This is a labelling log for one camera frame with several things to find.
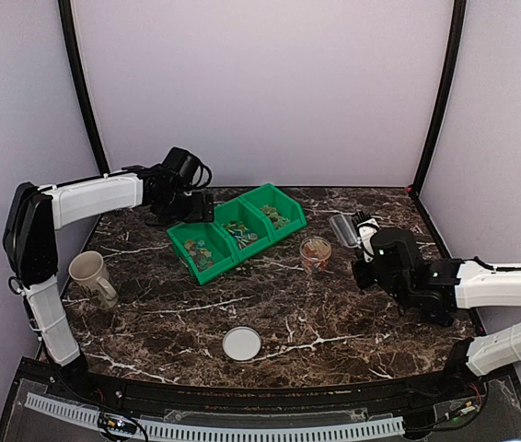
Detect black front rail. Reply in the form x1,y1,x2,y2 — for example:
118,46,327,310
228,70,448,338
48,349,515,418

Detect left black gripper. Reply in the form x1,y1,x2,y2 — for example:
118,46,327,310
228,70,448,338
155,187,213,225

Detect green yellow gummy candies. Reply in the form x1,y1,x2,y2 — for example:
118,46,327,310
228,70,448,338
260,204,291,230

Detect clear plastic jar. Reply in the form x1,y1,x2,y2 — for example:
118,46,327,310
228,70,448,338
298,236,333,275

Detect star gummy candies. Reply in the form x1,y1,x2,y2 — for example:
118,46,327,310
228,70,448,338
183,238,214,272

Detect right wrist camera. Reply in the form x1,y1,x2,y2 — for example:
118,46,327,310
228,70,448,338
352,211,380,263

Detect scooped star gummies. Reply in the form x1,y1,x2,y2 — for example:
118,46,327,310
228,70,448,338
300,239,331,273

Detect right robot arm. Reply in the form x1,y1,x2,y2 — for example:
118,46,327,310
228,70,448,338
352,222,521,400

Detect black frame post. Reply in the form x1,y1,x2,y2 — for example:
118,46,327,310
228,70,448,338
410,0,467,199
57,0,110,174

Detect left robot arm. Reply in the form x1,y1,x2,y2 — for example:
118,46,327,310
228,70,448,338
3,147,214,401

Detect white jar lid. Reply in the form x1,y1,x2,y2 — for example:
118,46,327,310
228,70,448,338
222,326,261,362

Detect beige ceramic mug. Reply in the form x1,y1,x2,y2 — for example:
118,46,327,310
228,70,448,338
68,250,118,309

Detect right black frame post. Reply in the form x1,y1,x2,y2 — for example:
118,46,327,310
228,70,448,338
410,0,467,199

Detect metal scoop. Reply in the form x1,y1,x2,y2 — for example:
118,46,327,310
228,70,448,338
329,214,361,249

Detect white slotted cable duct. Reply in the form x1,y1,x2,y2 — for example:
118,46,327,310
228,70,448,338
24,392,405,442

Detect left black frame post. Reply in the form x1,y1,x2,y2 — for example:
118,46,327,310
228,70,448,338
57,0,110,174

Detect green three-compartment bin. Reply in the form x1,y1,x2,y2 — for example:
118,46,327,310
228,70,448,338
167,183,307,285

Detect wrapped colourful candies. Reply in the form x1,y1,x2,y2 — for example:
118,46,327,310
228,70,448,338
222,220,259,250

